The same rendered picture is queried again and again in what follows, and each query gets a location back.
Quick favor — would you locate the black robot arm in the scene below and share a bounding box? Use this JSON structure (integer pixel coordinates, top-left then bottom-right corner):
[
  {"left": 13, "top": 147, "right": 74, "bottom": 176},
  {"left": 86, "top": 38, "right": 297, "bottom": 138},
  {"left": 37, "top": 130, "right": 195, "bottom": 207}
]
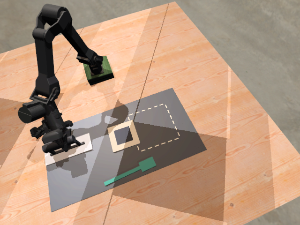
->
[{"left": 18, "top": 4, "right": 104, "bottom": 139}]

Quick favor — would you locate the cream square tile with dark grey centre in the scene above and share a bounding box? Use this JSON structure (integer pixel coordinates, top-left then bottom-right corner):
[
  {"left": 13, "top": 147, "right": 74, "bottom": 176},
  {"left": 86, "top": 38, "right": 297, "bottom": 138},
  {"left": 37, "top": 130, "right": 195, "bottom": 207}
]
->
[{"left": 107, "top": 120, "right": 140, "bottom": 153}]

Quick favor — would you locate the teal flat paddle-shaped tool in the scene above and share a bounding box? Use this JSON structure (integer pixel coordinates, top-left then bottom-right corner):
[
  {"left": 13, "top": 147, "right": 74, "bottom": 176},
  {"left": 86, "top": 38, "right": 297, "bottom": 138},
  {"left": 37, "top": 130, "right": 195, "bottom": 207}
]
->
[{"left": 104, "top": 157, "right": 156, "bottom": 186}]

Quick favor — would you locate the grey flat mat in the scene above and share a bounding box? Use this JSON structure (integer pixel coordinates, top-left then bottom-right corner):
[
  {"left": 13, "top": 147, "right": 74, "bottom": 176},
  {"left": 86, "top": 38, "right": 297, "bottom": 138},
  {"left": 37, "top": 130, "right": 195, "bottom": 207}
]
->
[{"left": 46, "top": 88, "right": 206, "bottom": 212}]

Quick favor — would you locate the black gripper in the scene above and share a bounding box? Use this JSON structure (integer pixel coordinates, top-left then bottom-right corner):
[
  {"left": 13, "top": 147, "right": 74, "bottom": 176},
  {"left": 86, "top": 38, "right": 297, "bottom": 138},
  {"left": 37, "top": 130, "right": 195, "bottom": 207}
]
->
[{"left": 42, "top": 111, "right": 73, "bottom": 152}]

